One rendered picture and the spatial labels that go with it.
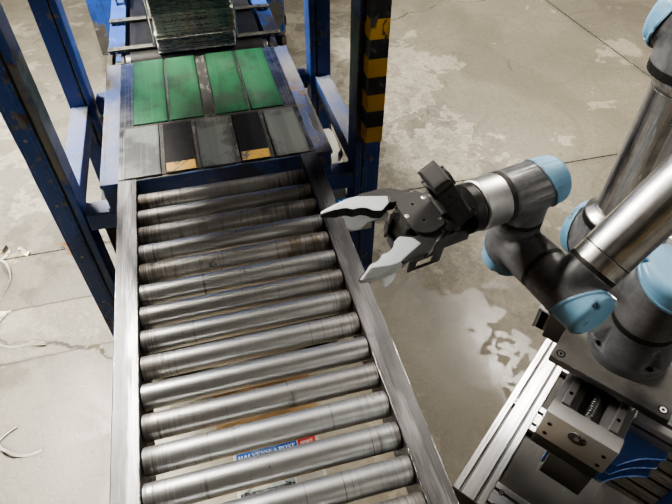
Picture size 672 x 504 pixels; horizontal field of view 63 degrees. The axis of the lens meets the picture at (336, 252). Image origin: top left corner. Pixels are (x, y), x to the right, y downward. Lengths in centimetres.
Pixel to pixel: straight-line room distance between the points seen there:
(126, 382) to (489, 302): 155
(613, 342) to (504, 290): 124
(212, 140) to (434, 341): 110
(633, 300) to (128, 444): 91
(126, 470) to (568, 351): 84
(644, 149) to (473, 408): 124
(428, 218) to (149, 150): 111
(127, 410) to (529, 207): 78
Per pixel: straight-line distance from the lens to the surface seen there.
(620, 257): 81
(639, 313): 108
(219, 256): 130
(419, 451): 101
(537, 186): 80
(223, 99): 186
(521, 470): 171
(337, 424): 104
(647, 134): 98
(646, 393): 118
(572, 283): 81
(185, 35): 218
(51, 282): 257
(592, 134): 342
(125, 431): 109
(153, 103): 190
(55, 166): 159
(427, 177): 66
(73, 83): 214
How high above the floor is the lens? 172
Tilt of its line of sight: 46 degrees down
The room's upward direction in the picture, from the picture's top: straight up
